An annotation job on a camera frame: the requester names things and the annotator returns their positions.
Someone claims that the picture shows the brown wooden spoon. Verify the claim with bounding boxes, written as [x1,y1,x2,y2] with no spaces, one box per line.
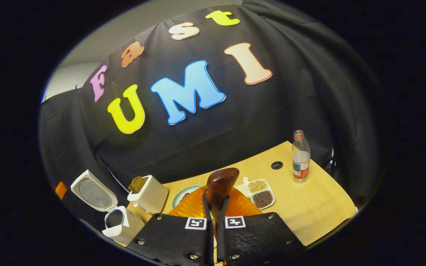
[205,167,240,223]

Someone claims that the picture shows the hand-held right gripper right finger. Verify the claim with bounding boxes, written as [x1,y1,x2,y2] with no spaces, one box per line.
[216,188,307,266]

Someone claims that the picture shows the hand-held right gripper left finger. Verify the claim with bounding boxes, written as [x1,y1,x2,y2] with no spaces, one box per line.
[125,186,214,266]

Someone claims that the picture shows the light green plate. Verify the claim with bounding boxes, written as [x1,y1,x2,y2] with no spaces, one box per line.
[171,184,203,209]

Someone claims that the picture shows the white divided dish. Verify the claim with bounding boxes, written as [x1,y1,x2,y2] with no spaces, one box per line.
[235,177,276,211]

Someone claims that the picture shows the black backdrop cloth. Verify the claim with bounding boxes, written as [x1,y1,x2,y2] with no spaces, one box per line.
[38,0,380,237]

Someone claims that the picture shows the white toaster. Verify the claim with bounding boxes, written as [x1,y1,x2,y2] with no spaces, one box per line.
[127,175,169,214]

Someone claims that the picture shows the clear plastic water bottle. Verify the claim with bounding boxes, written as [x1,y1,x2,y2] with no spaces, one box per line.
[291,129,311,184]

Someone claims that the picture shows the dark red beans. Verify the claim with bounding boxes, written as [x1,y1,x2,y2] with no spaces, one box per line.
[252,190,274,208]

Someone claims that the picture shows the white rice cooker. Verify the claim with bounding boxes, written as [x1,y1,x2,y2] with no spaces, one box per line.
[70,170,146,246]

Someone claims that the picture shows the brown bread slice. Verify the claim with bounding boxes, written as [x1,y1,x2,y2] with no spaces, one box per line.
[128,176,147,194]

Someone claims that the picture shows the yellow soybeans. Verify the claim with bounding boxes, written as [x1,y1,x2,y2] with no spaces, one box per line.
[248,180,267,193]

